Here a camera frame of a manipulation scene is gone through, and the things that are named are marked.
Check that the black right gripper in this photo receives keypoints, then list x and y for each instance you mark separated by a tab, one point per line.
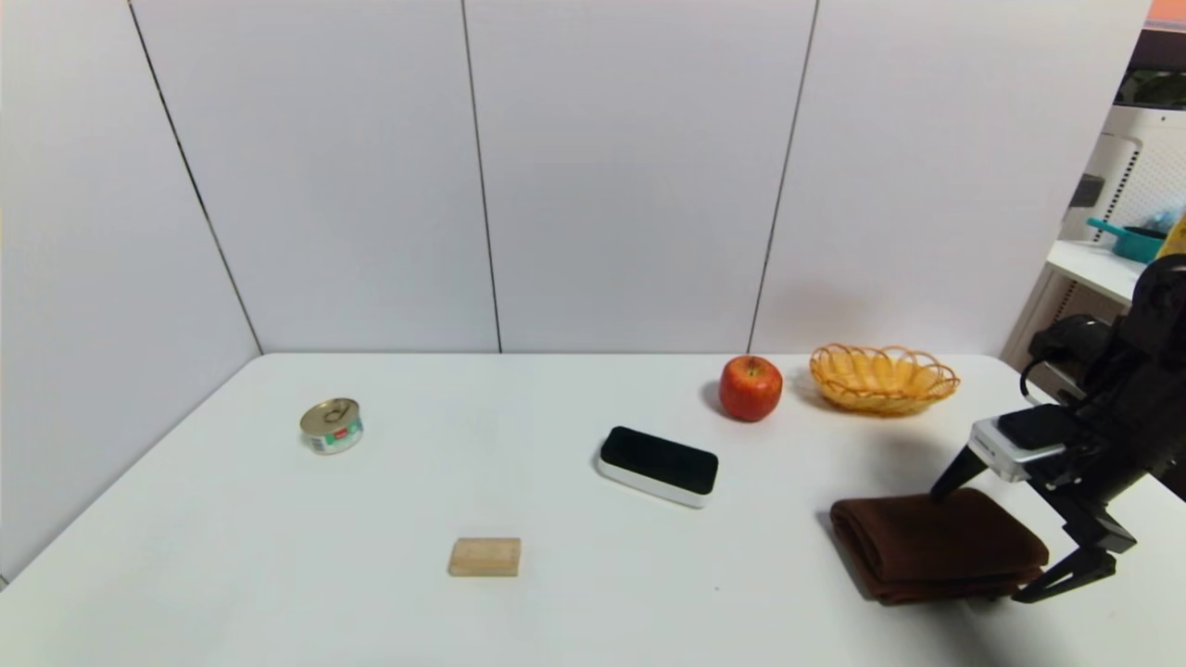
1080	501

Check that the brown towel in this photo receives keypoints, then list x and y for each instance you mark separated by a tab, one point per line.
936	547

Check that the yellow woven basket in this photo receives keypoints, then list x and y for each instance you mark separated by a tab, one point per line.
882	380

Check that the white side table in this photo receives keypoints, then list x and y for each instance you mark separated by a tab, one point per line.
1093	269

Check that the red apple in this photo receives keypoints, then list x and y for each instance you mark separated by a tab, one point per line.
750	389

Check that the yellow bag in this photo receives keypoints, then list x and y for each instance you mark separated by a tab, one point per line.
1175	239

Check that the black and white eraser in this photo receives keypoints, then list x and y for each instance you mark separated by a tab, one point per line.
660	461

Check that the white pegboard panel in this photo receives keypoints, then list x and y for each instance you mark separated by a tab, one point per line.
1140	167

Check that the small wooden block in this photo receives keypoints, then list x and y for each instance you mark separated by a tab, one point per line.
485	557

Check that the small metal tin can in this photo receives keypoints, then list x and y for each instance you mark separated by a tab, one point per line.
331	428

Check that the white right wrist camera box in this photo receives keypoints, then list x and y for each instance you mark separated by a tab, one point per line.
1019	443

